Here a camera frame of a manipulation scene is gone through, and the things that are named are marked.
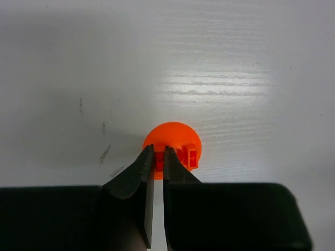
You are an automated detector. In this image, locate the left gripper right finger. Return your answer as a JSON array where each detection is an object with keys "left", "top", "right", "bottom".
[{"left": 163, "top": 147, "right": 313, "bottom": 250}]

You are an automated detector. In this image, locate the orange lego brick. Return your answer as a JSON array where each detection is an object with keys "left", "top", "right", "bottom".
[{"left": 143, "top": 121, "right": 202, "bottom": 180}]

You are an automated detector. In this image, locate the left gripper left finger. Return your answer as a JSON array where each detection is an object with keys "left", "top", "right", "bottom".
[{"left": 1, "top": 145, "right": 154, "bottom": 250}]

